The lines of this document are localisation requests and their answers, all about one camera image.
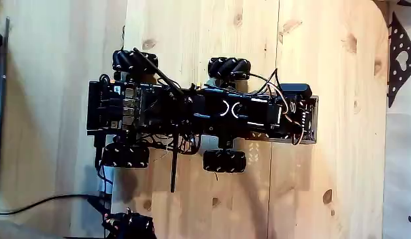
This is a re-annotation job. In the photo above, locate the black antenna rod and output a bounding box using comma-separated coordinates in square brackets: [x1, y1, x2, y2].
[133, 47, 185, 96]
[171, 124, 180, 193]

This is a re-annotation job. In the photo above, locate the black white-dotted heart sock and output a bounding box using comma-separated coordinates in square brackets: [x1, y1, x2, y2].
[386, 11, 411, 109]

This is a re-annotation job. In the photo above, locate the black flat panel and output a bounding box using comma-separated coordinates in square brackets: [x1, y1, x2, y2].
[0, 17, 11, 193]

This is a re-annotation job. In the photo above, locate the black mecanum wheel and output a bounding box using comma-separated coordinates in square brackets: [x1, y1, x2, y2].
[102, 142, 151, 169]
[202, 149, 248, 173]
[207, 56, 252, 81]
[112, 49, 159, 74]

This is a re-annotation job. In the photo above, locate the black power cable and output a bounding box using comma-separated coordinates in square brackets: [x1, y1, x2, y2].
[0, 193, 112, 216]

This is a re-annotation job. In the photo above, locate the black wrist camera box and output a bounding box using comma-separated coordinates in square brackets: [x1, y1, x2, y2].
[280, 83, 313, 100]

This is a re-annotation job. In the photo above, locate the grey perforated plastic basket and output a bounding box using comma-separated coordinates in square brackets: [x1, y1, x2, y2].
[248, 95, 319, 145]

